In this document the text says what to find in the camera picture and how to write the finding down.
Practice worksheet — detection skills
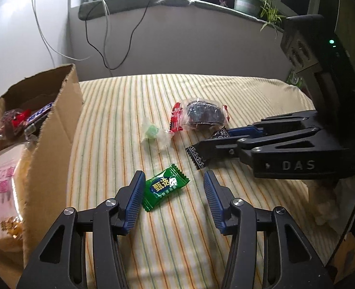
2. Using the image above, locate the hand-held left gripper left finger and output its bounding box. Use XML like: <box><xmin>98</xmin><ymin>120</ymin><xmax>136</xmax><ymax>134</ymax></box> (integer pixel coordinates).
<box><xmin>16</xmin><ymin>170</ymin><xmax>146</xmax><ymax>289</ymax></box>

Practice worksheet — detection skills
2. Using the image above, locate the thin white cable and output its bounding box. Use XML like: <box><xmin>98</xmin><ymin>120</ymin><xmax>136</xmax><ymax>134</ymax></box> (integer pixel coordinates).
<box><xmin>30</xmin><ymin>0</ymin><xmax>91</xmax><ymax>61</ymax></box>

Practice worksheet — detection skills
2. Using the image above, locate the pink bread packet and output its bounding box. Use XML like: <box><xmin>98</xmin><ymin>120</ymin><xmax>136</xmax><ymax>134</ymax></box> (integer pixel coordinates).
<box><xmin>0</xmin><ymin>143</ymin><xmax>35</xmax><ymax>253</ymax></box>

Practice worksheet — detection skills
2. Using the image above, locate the striped bed sheet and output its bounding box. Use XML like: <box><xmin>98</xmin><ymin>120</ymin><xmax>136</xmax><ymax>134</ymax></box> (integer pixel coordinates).
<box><xmin>0</xmin><ymin>74</ymin><xmax>347</xmax><ymax>289</ymax></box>

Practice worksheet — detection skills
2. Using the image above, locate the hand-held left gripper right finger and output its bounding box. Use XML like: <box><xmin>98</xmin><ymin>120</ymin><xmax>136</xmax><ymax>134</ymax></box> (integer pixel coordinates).
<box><xmin>203</xmin><ymin>170</ymin><xmax>335</xmax><ymax>289</ymax></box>

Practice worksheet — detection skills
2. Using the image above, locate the green white packet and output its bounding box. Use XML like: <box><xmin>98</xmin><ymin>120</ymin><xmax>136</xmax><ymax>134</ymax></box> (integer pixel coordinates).
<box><xmin>286</xmin><ymin>69</ymin><xmax>305</xmax><ymax>92</ymax></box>

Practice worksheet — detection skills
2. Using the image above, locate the dark cake clear red wrapper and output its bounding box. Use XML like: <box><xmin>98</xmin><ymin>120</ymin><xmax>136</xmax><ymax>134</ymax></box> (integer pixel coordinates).
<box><xmin>0</xmin><ymin>108</ymin><xmax>32</xmax><ymax>140</ymax></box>
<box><xmin>169</xmin><ymin>98</ymin><xmax>231</xmax><ymax>134</ymax></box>

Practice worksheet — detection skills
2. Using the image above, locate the black snack packet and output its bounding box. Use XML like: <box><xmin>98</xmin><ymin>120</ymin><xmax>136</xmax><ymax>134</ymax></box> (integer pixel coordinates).
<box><xmin>185</xmin><ymin>128</ymin><xmax>231</xmax><ymax>171</ymax></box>

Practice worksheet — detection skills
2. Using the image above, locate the green candy packet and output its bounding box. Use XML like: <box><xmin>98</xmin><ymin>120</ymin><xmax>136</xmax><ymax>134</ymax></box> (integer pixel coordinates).
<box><xmin>141</xmin><ymin>163</ymin><xmax>191</xmax><ymax>213</ymax></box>

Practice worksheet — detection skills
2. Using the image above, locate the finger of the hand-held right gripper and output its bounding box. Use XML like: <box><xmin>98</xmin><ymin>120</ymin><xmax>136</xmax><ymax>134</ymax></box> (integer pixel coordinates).
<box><xmin>196</xmin><ymin>126</ymin><xmax>326</xmax><ymax>164</ymax></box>
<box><xmin>228</xmin><ymin>110</ymin><xmax>320</xmax><ymax>137</ymax></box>

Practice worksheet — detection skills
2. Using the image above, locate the brown cardboard box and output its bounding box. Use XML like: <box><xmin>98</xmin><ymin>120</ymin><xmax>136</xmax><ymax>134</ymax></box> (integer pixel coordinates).
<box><xmin>0</xmin><ymin>63</ymin><xmax>84</xmax><ymax>277</ymax></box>

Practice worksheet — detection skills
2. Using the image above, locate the clear green candy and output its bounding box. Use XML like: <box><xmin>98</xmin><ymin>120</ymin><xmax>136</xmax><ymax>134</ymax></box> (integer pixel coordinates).
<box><xmin>140</xmin><ymin>117</ymin><xmax>173</xmax><ymax>149</ymax></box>

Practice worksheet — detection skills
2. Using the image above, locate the black cable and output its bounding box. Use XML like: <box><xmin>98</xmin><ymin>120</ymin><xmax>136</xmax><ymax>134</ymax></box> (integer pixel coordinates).
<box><xmin>85</xmin><ymin>0</ymin><xmax>154</xmax><ymax>70</ymax></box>

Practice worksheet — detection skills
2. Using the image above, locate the grey window sill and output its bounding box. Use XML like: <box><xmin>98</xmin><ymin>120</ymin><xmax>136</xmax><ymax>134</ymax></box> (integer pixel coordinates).
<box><xmin>78</xmin><ymin>0</ymin><xmax>287</xmax><ymax>32</ymax></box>

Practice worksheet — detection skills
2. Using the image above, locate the brown chocolate bar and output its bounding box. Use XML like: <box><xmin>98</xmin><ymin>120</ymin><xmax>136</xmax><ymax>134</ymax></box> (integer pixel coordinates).
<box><xmin>24</xmin><ymin>102</ymin><xmax>55</xmax><ymax>136</ymax></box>

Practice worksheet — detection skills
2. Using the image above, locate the potted spider plant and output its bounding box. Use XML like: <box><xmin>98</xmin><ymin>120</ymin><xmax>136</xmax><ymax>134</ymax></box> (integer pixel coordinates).
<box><xmin>220</xmin><ymin>0</ymin><xmax>287</xmax><ymax>33</ymax></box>

